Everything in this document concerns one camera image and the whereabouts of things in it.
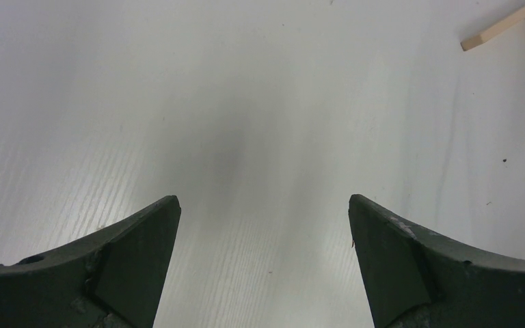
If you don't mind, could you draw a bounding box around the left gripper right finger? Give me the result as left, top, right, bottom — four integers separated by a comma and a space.
349, 195, 525, 327

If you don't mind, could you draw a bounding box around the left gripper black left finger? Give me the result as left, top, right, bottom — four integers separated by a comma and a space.
0, 195, 181, 327

